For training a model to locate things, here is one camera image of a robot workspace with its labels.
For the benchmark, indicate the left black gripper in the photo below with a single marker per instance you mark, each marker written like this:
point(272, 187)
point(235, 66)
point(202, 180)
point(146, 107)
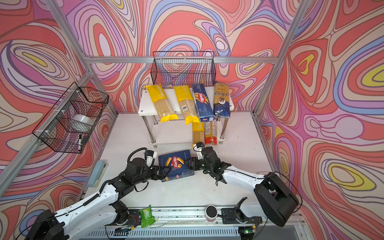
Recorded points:
point(167, 167)

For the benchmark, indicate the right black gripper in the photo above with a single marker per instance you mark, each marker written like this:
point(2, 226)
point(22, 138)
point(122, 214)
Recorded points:
point(191, 163)

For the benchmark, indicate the blue Barilla rigatoni box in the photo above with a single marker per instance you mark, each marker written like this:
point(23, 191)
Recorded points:
point(176, 162)

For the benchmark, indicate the yellow Pastatime spaghetti bag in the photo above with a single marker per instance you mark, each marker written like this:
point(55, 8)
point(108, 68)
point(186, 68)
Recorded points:
point(198, 133)
point(162, 104)

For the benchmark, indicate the red spaghetti bag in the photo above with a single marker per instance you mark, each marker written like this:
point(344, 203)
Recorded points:
point(211, 133)

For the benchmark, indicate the blue Barilla spaghetti box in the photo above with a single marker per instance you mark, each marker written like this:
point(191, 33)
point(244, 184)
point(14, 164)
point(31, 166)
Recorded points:
point(202, 102)

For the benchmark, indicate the clear blue spaghetti bag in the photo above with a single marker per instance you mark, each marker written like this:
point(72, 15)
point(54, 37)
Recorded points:
point(222, 100)

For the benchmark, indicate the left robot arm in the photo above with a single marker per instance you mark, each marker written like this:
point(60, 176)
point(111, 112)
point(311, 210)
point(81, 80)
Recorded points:
point(100, 209)

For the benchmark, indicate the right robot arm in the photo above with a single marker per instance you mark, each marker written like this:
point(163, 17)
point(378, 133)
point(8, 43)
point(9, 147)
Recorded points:
point(275, 200)

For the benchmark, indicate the white two-tier shelf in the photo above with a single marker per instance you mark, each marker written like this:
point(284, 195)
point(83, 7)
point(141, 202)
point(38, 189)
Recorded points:
point(172, 132)

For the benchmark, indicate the green snack packet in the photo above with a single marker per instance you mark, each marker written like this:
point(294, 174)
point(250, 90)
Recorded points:
point(147, 218)

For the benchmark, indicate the small round speaker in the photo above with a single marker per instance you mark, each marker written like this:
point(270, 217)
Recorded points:
point(211, 213)

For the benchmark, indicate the black marker pen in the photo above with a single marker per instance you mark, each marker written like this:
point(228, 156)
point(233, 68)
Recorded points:
point(80, 144)

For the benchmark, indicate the silver tape roll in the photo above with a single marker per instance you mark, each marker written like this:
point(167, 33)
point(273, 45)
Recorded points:
point(81, 123)

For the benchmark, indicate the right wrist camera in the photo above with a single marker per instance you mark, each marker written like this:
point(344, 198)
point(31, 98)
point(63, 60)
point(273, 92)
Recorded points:
point(198, 147)

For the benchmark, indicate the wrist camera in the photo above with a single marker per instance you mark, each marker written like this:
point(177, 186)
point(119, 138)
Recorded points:
point(198, 147)
point(150, 158)

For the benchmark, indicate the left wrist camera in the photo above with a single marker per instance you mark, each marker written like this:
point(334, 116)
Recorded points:
point(150, 158)

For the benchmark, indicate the back black wire basket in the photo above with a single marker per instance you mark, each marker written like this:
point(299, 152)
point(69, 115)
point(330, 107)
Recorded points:
point(183, 68)

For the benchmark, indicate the black wire basket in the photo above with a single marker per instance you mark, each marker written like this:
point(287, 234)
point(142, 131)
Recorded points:
point(183, 68)
point(78, 111)

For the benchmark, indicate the left black wire basket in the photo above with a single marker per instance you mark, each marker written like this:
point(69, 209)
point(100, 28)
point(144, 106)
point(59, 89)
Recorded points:
point(78, 111)

